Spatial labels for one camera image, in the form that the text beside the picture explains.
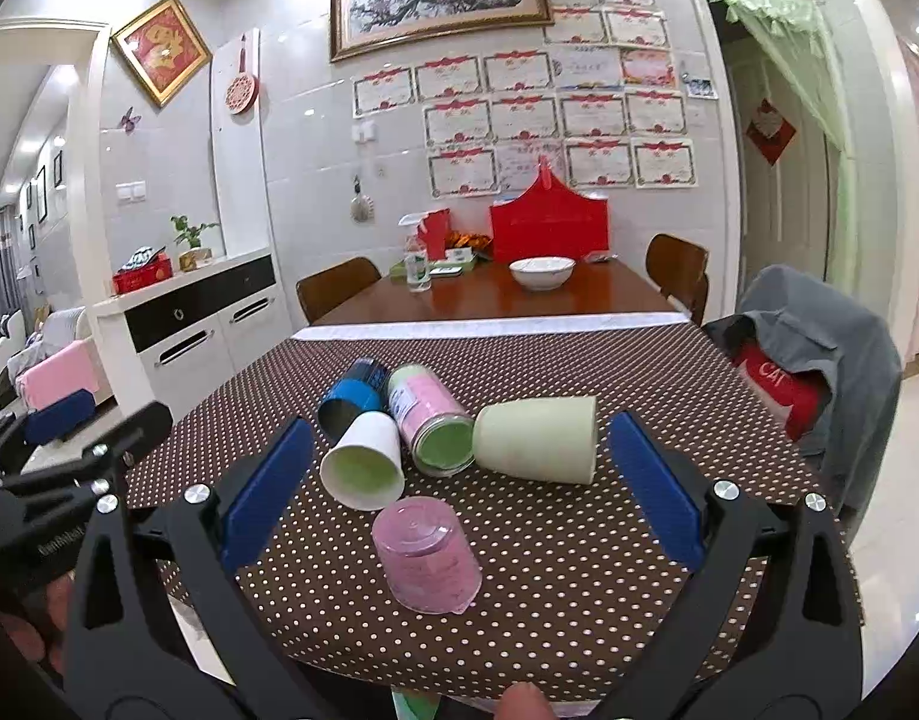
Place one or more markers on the white black sideboard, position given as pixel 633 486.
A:
pixel 204 330

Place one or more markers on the orange snack bag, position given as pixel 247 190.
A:
pixel 467 241

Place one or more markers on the red hanging ornament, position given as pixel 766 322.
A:
pixel 242 94

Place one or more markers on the translucent pink cup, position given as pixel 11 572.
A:
pixel 426 555

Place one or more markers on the wooden dining table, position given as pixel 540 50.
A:
pixel 489 304

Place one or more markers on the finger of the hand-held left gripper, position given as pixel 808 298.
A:
pixel 122 435
pixel 58 416

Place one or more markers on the red gold framed picture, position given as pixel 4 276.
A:
pixel 161 49

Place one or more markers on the green lace curtain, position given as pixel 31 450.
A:
pixel 797 37

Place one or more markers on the person's left hand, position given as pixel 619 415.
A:
pixel 51 611

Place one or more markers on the white bowl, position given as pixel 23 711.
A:
pixel 542 271

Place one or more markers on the red door decoration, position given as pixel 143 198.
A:
pixel 771 133

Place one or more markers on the red tissue box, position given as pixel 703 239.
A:
pixel 141 277

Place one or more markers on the white paper cup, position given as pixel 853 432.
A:
pixel 362 465

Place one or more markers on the brown polka dot tablecloth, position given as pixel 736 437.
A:
pixel 579 577

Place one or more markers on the red packet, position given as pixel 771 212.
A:
pixel 437 232

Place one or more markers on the butterfly wall sticker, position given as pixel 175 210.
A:
pixel 129 120

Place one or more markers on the white door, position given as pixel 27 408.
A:
pixel 774 225

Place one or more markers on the wooden chair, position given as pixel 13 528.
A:
pixel 677 266
pixel 336 289

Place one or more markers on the white light switch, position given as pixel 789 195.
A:
pixel 132 191

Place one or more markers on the pink cushion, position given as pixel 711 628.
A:
pixel 54 375

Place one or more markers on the small wall photos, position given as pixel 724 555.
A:
pixel 699 87

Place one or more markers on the grey jacket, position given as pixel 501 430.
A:
pixel 842 345

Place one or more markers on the white wall socket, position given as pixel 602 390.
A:
pixel 366 132

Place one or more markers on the blue cup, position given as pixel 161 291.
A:
pixel 354 390

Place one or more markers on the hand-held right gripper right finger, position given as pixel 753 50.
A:
pixel 654 491

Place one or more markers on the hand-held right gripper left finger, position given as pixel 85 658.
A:
pixel 268 487

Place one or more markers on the red gift bag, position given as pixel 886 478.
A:
pixel 549 225

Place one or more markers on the clear spray bottle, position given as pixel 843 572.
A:
pixel 417 266

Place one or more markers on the hanging round brush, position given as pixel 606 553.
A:
pixel 360 206

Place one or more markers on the pale green cup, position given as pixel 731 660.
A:
pixel 534 439

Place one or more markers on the red printed cloth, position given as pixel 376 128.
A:
pixel 782 390

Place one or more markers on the group of wall certificates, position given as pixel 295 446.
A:
pixel 594 116

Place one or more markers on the potted green plant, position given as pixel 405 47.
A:
pixel 193 236

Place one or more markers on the green flat box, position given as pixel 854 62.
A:
pixel 444 268

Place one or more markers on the white sofa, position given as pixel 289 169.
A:
pixel 69 330

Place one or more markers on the person's right hand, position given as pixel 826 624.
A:
pixel 525 703

